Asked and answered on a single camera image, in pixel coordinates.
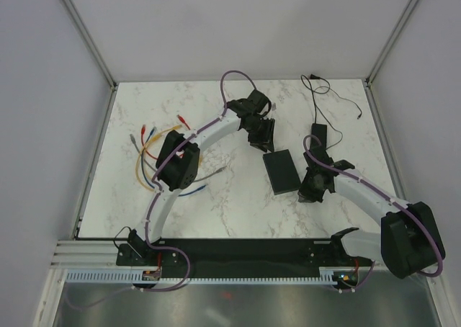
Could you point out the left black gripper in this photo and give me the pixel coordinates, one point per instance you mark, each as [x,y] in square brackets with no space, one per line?
[265,141]

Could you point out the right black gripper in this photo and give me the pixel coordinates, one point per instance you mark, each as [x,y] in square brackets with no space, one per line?
[305,194]

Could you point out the black network switch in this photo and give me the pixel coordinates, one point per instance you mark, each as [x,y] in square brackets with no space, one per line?
[283,175]

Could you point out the black power adapter brick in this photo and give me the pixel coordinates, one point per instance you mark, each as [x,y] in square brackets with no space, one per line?
[319,133]

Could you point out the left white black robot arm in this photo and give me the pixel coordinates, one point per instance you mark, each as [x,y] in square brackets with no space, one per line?
[177,167]

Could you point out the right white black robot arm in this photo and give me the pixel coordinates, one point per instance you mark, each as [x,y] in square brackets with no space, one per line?
[408,241]

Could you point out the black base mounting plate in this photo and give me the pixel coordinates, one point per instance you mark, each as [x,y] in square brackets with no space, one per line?
[253,257]

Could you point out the white slotted cable duct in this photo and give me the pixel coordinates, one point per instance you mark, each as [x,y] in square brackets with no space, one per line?
[142,277]

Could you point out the aluminium frame rail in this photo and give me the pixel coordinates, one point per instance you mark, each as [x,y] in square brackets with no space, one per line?
[81,254]

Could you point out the right aluminium corner post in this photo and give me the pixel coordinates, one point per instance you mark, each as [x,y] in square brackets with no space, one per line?
[392,40]

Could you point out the aluminium corner post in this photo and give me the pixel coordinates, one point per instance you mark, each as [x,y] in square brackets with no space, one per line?
[89,42]
[392,40]

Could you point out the left aluminium corner post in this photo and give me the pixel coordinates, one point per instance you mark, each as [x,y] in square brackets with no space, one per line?
[89,42]

